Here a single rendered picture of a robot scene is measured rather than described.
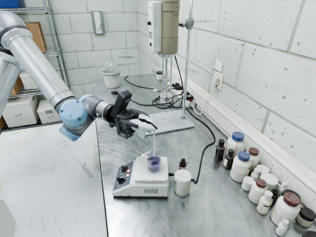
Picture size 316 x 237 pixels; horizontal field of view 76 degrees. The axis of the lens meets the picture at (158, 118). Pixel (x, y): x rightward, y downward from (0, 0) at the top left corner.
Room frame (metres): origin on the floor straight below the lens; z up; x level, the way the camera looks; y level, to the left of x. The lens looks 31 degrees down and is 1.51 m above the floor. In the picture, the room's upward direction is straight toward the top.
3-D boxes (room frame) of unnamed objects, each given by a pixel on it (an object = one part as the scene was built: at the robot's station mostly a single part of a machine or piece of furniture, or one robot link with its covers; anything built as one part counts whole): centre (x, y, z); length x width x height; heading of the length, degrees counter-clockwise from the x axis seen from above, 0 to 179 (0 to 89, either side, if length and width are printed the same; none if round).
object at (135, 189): (0.54, 0.05, 0.94); 0.22 x 0.13 x 0.08; 89
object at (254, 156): (0.62, -0.38, 0.95); 0.06 x 0.06 x 0.10
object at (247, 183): (0.52, -0.33, 0.92); 0.04 x 0.04 x 0.04
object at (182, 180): (0.51, -0.09, 0.94); 0.06 x 0.06 x 0.08
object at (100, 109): (0.68, 0.19, 1.14); 0.08 x 0.05 x 0.08; 144
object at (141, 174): (0.54, 0.02, 0.98); 0.12 x 0.12 x 0.01; 89
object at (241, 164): (0.58, -0.32, 0.96); 0.06 x 0.06 x 0.11
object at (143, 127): (0.56, 0.05, 1.14); 0.09 x 0.03 x 0.06; 53
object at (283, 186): (0.49, -0.44, 0.93); 0.03 x 0.03 x 0.07
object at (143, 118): (0.58, 0.03, 1.14); 0.09 x 0.03 x 0.06; 55
